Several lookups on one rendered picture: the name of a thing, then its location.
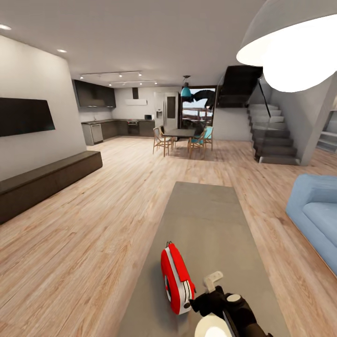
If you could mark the radio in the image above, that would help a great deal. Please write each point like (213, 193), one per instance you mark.
(177, 280)

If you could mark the range hood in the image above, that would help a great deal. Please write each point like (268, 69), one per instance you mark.
(135, 100)

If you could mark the fridge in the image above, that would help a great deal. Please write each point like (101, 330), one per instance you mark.
(167, 108)

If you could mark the sofa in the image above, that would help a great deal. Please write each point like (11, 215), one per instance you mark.
(312, 207)

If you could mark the fixed window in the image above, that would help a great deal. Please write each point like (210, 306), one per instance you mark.
(197, 110)

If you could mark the breakfast table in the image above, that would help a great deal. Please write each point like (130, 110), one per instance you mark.
(179, 133)

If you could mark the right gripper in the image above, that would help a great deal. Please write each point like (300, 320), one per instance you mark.
(205, 303)

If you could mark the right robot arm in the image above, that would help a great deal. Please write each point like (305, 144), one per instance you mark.
(232, 308)

